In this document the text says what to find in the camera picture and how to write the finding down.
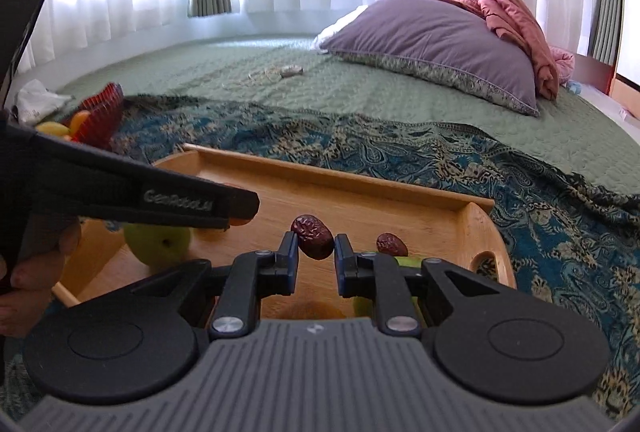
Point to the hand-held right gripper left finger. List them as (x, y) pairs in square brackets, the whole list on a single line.
[(294, 269)]

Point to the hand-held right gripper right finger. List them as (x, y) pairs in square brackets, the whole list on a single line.
[(339, 269)]

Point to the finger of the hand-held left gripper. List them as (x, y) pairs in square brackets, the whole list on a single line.
[(241, 207)]

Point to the red dried date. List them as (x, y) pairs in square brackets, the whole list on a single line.
[(391, 244), (312, 237)]

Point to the large green apple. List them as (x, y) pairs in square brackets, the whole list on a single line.
[(407, 262)]

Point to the wooden serving tray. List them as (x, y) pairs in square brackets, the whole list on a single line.
[(400, 217)]

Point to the person's left hand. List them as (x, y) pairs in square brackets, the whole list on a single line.
[(35, 279)]

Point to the orange fruit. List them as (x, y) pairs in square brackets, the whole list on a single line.
[(80, 120)]

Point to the red ribbed glass bowl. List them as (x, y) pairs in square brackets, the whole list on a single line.
[(100, 117)]

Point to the yellow lemon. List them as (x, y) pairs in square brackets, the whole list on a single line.
[(52, 129)]

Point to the white plastic bag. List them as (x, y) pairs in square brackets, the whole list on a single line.
[(37, 99)]

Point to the green quilted bedspread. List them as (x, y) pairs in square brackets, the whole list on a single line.
[(300, 102)]

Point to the white pillow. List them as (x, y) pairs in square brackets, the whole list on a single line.
[(335, 29)]

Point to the blue paisley blanket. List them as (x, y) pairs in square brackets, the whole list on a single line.
[(550, 232)]

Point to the purple pillow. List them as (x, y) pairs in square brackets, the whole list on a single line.
[(430, 42)]

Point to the pink quilt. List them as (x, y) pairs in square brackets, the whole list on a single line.
[(520, 22)]

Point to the brown bed frame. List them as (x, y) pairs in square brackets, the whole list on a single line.
[(600, 72)]

